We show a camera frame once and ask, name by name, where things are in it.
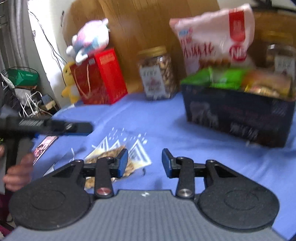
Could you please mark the yellow duck plush toy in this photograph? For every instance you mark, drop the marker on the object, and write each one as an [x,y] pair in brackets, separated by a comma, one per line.
[70,91]

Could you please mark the clear bag yellow pastry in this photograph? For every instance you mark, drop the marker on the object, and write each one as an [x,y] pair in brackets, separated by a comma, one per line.
[262,82]

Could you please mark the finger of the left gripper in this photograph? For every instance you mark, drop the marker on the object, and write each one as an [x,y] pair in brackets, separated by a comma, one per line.
[61,128]

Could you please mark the red gift box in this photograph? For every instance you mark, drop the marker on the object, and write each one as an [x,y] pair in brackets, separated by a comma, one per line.
[99,78]

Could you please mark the blue printed tablecloth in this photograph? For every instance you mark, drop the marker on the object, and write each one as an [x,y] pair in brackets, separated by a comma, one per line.
[152,126]

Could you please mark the black tin storage box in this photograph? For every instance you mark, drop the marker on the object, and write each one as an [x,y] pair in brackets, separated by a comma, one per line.
[256,118]

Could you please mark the pink white plush toy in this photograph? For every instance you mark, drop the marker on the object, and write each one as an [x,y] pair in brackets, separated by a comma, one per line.
[92,37]

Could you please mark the person's left hand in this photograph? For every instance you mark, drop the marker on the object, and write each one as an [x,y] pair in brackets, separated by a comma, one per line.
[19,175]

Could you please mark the green bag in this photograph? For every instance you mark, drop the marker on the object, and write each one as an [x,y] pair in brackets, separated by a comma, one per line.
[21,77]

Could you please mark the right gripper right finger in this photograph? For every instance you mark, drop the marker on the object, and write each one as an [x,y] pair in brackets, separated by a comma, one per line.
[183,169]

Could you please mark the pink twisted dough snack bag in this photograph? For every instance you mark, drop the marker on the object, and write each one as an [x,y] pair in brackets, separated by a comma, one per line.
[219,38]

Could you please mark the clear nut jar gold lid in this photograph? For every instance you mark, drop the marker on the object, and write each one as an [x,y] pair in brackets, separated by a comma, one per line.
[156,72]

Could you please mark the light green snack packet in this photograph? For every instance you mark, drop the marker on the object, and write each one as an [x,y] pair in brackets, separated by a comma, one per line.
[227,78]

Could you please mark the smartphone on table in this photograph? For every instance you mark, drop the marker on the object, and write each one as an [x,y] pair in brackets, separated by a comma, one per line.
[43,147]

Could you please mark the dark green snack packet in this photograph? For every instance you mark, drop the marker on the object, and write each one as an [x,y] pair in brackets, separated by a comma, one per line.
[201,78]

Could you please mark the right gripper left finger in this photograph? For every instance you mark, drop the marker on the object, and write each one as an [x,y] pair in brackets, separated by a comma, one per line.
[107,168]

